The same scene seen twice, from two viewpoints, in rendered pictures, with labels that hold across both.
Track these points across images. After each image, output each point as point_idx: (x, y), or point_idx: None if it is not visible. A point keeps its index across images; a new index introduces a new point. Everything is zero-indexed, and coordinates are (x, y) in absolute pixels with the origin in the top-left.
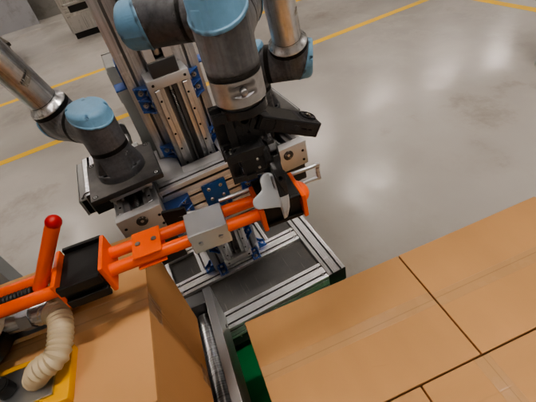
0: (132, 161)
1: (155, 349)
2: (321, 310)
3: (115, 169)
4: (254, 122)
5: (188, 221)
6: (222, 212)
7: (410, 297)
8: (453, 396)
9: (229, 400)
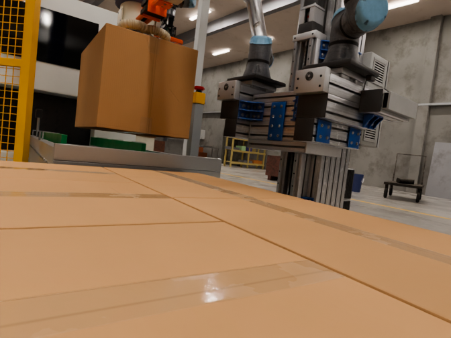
0: (257, 71)
1: (129, 31)
2: (215, 180)
3: (247, 69)
4: None
5: None
6: None
7: (245, 194)
8: (122, 185)
9: None
